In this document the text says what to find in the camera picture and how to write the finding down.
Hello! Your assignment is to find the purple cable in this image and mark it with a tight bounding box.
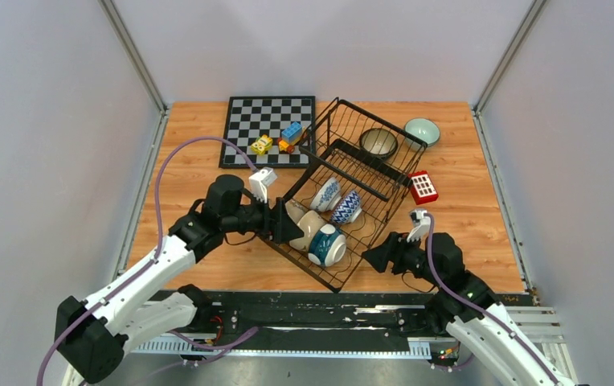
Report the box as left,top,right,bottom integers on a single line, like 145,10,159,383
35,136,260,386
424,212,563,386

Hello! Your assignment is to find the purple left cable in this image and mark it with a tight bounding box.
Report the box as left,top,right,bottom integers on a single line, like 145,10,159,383
35,136,260,386

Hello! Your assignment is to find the black patterned rim bowl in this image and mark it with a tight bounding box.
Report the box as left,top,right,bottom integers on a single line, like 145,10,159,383
358,127,399,154

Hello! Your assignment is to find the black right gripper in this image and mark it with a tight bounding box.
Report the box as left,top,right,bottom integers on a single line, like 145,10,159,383
362,228,444,287

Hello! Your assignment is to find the teal white dotted bowl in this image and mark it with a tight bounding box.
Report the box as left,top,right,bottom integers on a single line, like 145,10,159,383
308,224,346,267

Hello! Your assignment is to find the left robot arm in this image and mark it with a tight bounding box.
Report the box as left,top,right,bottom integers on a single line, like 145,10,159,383
52,167,303,384

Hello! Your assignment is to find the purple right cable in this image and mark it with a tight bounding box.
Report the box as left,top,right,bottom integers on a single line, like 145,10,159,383
424,212,563,386

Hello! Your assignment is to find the beige floral bowl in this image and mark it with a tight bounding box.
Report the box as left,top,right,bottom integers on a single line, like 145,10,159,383
284,200,308,224
289,210,326,252

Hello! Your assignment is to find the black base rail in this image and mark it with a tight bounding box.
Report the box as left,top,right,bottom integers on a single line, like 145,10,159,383
80,289,555,360

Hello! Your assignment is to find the white grid pattern bowl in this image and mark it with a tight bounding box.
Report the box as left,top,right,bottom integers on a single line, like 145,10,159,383
404,117,440,146

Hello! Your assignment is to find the white blue rose bowl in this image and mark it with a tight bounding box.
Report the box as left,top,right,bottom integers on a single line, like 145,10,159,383
309,177,341,212

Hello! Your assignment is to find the aluminium frame post left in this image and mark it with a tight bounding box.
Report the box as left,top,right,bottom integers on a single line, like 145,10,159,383
98,0,168,115

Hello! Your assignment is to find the blue white geometric bowl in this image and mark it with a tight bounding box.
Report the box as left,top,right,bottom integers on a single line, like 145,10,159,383
330,190,362,224

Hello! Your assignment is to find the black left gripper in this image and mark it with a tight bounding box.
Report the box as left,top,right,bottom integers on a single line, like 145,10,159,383
222,190,305,244

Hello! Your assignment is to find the aluminium frame post right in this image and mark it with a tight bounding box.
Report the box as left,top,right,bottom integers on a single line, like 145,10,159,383
473,0,549,113

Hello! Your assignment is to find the aluminium frame post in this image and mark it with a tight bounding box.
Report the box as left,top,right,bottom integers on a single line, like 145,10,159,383
473,0,549,113
98,0,168,115

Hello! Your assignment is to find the yellow owl toy block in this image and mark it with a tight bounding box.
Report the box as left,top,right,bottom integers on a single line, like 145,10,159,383
249,134,273,155

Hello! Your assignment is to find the blue yellow toy brick car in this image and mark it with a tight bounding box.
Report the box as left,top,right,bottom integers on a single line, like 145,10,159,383
278,121,303,154

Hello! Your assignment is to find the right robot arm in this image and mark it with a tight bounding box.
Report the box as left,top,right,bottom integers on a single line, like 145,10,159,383
362,232,575,385

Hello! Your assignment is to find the black and white chessboard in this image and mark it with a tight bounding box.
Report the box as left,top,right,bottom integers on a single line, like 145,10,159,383
223,96,316,169

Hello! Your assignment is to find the black wire dish rack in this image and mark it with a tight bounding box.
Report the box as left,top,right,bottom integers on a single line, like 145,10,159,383
266,98,428,293

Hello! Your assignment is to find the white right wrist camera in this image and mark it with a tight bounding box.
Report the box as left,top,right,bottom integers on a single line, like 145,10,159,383
406,208,431,242

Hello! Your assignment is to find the red toy window brick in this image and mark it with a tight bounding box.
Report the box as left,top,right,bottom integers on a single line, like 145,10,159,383
408,170,439,205

